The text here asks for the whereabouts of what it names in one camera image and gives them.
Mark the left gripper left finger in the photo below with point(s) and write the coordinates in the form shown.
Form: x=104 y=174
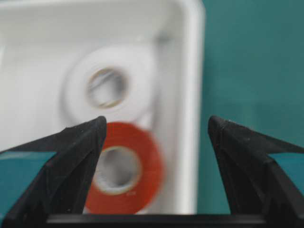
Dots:
x=51 y=175

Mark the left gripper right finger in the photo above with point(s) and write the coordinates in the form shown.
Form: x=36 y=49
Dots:
x=263 y=176

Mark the red tape roll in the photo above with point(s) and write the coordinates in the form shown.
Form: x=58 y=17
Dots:
x=129 y=171

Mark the white tape roll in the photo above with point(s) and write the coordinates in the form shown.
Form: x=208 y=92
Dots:
x=117 y=82

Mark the white plastic case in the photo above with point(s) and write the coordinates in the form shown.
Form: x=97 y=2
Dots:
x=42 y=40

